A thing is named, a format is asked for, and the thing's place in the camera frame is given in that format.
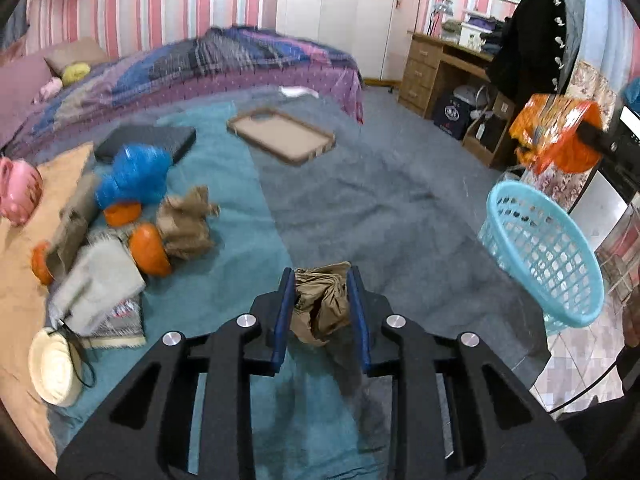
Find black cushion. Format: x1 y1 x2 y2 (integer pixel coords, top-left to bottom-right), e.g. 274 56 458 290
94 125 197 165

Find cream straw hat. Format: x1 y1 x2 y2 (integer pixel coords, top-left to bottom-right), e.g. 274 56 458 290
27 327 83 407

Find floral cloth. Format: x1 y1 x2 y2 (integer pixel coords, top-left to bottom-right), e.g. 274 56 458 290
520 60 621 211

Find purple bed sheet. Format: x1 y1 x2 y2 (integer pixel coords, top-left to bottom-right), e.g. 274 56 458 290
0 55 61 148

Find light blue plastic basket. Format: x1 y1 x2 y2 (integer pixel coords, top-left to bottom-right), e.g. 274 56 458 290
477 181 606 337

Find orange snack bag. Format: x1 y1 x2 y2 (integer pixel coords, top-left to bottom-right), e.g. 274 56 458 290
509 94 603 175

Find dark printed box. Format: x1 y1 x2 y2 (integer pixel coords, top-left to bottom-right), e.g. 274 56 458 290
432 87 481 141

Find white paper sheet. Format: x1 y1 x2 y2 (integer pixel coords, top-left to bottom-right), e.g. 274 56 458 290
277 86 321 100

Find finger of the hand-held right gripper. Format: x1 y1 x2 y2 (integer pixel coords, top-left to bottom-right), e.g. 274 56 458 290
575 121 640 167

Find beige pillow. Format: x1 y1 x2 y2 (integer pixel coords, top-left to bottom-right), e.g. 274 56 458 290
44 36 108 76

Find orange cloth sheet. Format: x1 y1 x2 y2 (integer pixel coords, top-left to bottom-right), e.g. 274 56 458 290
0 142 96 471

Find grey folded cloth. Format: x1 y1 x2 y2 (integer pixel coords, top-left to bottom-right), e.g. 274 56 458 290
50 240 147 336

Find white storage box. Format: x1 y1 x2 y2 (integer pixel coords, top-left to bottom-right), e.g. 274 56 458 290
460 10 493 51

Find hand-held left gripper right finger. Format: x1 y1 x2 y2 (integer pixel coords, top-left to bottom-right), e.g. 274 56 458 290
346 264 587 480

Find tan phone case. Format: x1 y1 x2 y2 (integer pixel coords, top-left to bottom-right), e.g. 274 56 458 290
226 107 336 167

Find teal blanket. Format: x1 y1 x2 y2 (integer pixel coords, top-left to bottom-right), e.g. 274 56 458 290
45 102 391 480

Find wooden desk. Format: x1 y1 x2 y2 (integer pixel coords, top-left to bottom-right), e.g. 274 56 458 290
398 30 501 120

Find patchwork quilt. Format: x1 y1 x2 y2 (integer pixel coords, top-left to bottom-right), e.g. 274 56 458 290
0 26 363 161

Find orange plastic bowl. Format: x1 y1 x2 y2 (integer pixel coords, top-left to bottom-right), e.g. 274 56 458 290
31 242 56 286
129 223 173 277
103 201 143 227

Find brown paper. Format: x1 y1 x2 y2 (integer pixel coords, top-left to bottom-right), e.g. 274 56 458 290
156 186 221 261
290 261 353 348

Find blue plastic bag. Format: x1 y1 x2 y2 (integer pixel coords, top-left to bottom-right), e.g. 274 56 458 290
95 143 173 211

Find yellow plush toy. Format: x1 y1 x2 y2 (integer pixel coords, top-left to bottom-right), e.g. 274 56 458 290
61 62 91 86

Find pink piggy bank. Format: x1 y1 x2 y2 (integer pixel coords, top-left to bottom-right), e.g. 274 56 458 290
0 156 45 226

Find desk lamp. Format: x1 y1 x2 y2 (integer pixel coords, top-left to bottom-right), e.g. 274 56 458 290
425 0 456 36

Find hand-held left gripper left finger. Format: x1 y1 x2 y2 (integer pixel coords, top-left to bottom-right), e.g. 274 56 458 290
55 266 296 480

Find white wardrobe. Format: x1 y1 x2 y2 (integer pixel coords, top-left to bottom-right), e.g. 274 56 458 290
275 0 426 83

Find open cardboard box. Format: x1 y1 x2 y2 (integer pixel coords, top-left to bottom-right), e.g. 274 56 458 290
462 92 516 168

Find printed flat packet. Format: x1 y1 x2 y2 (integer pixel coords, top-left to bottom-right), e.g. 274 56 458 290
82 297 147 350

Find black coat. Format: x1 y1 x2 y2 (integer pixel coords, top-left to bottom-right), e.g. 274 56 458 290
487 0 583 106

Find grey hanging garment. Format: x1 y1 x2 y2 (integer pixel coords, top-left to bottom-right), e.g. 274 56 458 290
562 0 588 61

